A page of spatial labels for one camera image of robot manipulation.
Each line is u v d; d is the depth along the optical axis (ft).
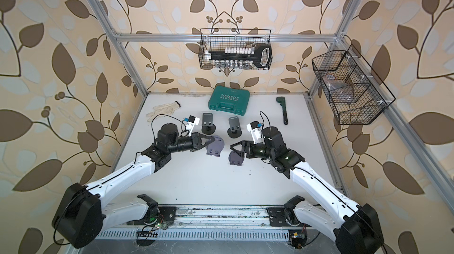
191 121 2.39
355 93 2.40
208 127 3.35
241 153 2.19
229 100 3.67
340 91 2.28
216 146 2.46
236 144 2.31
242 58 2.77
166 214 2.44
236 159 2.96
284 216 2.42
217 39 2.99
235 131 3.19
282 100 3.79
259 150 2.24
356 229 1.24
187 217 2.47
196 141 2.22
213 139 2.47
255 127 2.27
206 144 2.42
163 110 3.65
